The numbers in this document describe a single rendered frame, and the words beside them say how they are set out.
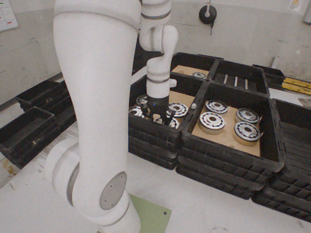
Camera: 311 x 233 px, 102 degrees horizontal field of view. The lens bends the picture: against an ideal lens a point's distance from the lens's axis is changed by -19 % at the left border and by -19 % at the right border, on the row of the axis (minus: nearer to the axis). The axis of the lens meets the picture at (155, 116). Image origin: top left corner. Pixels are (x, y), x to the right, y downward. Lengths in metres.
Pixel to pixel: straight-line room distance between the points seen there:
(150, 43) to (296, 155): 0.65
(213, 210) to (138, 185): 0.28
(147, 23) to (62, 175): 0.33
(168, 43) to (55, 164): 0.35
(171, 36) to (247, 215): 0.61
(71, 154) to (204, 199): 0.50
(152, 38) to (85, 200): 0.37
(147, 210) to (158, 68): 0.41
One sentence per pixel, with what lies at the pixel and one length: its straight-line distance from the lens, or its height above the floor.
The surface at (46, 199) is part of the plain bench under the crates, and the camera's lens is 0.70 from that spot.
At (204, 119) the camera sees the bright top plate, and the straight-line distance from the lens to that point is 0.63.
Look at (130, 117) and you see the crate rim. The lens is 0.51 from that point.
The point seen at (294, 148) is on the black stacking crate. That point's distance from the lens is 0.76.
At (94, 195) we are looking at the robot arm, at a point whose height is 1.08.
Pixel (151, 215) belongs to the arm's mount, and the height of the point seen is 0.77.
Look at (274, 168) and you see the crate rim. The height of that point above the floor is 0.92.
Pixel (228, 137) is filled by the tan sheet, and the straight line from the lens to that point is 0.63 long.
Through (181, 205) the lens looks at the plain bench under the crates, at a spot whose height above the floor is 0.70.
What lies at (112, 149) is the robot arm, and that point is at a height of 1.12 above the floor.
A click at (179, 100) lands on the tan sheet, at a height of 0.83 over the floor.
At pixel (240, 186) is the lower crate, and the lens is 0.60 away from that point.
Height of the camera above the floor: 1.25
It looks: 39 degrees down
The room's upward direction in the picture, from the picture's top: straight up
